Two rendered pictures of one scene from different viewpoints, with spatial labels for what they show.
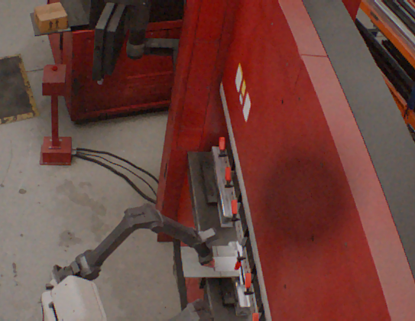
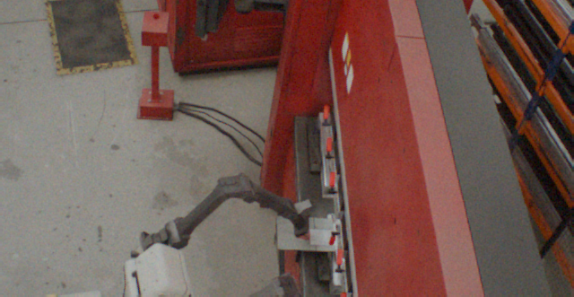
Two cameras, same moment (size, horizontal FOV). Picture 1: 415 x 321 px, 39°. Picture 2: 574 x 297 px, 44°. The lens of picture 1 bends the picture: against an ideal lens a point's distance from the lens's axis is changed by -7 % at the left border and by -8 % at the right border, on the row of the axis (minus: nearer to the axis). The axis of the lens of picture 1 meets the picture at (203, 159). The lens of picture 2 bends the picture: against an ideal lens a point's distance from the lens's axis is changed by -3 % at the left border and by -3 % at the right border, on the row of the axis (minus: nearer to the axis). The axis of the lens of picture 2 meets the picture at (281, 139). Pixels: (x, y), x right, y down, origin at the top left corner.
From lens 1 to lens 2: 41 cm
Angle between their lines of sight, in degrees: 5
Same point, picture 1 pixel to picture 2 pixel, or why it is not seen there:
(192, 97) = (300, 61)
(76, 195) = (175, 153)
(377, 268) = (441, 260)
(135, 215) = (228, 185)
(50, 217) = (145, 177)
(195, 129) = (302, 93)
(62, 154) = (162, 109)
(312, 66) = (405, 48)
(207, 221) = (308, 190)
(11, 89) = (107, 31)
